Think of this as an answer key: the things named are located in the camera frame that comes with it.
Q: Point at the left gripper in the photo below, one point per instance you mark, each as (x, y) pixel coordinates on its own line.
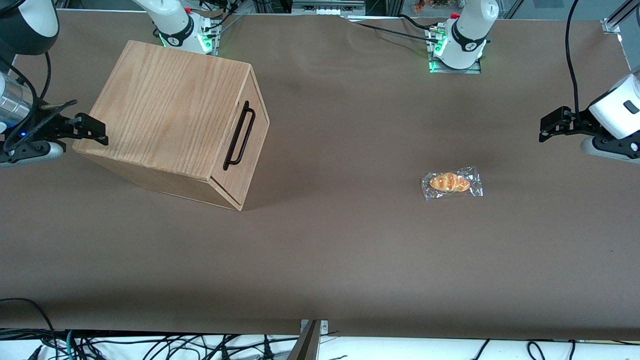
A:
(579, 123)

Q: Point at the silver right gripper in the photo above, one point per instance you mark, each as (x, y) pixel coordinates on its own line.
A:
(44, 125)

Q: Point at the light wooden drawer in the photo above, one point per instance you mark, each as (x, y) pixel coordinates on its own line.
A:
(251, 150)

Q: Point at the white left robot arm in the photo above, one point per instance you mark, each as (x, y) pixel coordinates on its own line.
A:
(470, 30)

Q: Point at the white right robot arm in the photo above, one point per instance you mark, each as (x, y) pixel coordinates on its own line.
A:
(170, 20)

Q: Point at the light wooden cabinet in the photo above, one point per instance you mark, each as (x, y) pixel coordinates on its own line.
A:
(160, 100)

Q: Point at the bread in clear wrapper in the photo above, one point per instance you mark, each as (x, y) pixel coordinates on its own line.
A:
(450, 182)

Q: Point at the small orange object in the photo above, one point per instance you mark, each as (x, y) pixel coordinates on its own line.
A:
(419, 7)

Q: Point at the grey equipment box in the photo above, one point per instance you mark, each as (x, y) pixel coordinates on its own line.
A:
(327, 7)

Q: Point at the dark angled bar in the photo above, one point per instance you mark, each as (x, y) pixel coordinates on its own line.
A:
(306, 345)

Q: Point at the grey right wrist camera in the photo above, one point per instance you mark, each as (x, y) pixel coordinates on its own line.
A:
(35, 152)

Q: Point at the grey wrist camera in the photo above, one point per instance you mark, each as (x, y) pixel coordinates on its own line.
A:
(35, 152)
(612, 149)

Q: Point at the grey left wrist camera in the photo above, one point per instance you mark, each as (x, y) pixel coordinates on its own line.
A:
(612, 149)

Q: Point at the aluminium frame profile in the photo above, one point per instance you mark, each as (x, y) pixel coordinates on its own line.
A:
(617, 17)

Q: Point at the silver metal bracket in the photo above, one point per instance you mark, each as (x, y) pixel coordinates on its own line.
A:
(325, 326)

